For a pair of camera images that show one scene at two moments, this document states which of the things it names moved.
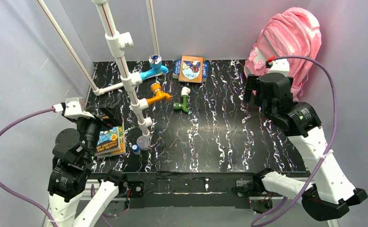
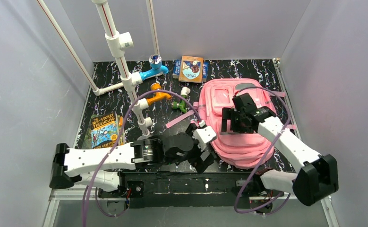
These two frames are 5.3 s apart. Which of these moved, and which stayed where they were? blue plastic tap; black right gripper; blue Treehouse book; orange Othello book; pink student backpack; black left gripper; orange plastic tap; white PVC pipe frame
Moved: pink student backpack; black left gripper; black right gripper
Stayed: blue Treehouse book; white PVC pipe frame; orange Othello book; blue plastic tap; orange plastic tap
